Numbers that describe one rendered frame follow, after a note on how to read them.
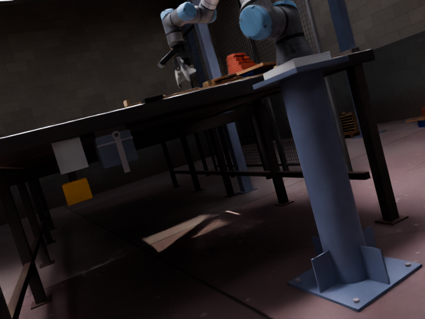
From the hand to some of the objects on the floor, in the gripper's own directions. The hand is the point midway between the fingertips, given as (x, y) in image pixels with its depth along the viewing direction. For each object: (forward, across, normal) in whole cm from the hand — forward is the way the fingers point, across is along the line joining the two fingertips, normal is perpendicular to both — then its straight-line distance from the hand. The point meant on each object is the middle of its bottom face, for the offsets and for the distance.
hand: (184, 85), depth 174 cm
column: (+98, -45, -31) cm, 112 cm away
